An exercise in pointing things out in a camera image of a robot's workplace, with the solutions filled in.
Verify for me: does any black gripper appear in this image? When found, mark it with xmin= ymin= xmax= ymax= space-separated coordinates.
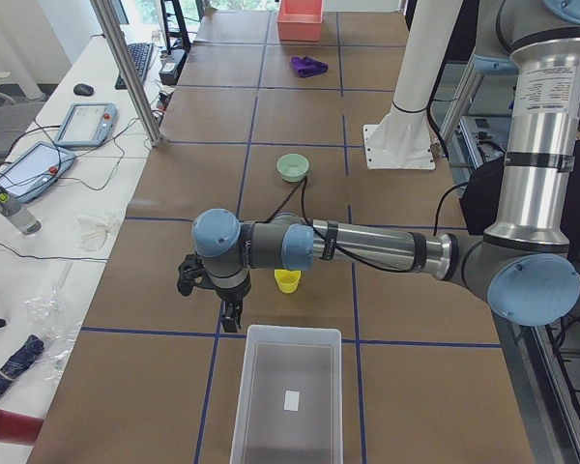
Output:
xmin=216 ymin=278 xmax=251 ymax=333

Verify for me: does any yellow plastic cup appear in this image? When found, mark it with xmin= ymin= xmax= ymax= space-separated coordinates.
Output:
xmin=274 ymin=269 xmax=302 ymax=294

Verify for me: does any light green bowl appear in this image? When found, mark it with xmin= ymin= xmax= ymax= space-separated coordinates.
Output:
xmin=276 ymin=153 xmax=310 ymax=183

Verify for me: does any purple cloth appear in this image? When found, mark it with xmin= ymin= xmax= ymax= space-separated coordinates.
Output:
xmin=290 ymin=56 xmax=329 ymax=78

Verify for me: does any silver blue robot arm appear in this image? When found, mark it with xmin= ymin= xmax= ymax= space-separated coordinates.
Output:
xmin=177 ymin=1 xmax=580 ymax=332

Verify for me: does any clear plastic storage box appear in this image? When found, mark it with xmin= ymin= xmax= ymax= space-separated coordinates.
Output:
xmin=229 ymin=325 xmax=343 ymax=463

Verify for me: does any black power adapter box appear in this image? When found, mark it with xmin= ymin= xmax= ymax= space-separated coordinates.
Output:
xmin=159 ymin=49 xmax=187 ymax=86

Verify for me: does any clear crumpled plastic bag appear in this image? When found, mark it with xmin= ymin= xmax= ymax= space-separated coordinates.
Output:
xmin=23 ymin=286 xmax=81 ymax=385

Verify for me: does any folded blue umbrella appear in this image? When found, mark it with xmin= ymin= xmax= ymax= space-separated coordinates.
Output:
xmin=0 ymin=334 xmax=44 ymax=397

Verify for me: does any upper teach pendant tablet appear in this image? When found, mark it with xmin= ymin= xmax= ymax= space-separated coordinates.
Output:
xmin=55 ymin=102 xmax=117 ymax=150

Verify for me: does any teach pendant tablet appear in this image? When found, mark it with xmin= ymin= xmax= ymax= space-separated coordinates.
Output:
xmin=0 ymin=142 xmax=76 ymax=204
xmin=55 ymin=102 xmax=117 ymax=150

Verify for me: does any lower teach pendant tablet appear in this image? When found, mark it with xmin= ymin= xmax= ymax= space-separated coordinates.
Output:
xmin=0 ymin=142 xmax=76 ymax=204

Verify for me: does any red cylinder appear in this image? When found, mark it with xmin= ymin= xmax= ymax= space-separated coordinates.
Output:
xmin=0 ymin=409 xmax=44 ymax=446

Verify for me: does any grey water bottle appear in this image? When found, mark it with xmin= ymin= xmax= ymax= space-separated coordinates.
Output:
xmin=0 ymin=186 xmax=42 ymax=235

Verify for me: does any black computer mouse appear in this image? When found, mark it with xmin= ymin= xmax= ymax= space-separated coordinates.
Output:
xmin=72 ymin=83 xmax=95 ymax=97

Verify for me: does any black keyboard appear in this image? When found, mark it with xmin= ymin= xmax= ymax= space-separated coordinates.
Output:
xmin=127 ymin=43 xmax=156 ymax=83

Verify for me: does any coral pink bin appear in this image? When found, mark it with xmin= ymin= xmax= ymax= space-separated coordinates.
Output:
xmin=276 ymin=0 xmax=323 ymax=42

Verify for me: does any grey office chair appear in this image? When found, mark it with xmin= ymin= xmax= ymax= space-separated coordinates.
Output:
xmin=0 ymin=71 xmax=47 ymax=168

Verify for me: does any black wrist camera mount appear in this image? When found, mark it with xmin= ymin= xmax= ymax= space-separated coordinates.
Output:
xmin=177 ymin=253 xmax=211 ymax=297

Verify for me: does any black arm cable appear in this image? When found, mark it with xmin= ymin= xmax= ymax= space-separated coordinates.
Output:
xmin=263 ymin=175 xmax=473 ymax=275

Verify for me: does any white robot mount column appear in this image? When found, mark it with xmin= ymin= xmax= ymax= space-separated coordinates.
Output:
xmin=363 ymin=0 xmax=461 ymax=170

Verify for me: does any aluminium frame post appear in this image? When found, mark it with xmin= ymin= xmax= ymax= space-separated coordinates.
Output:
xmin=90 ymin=0 xmax=162 ymax=147

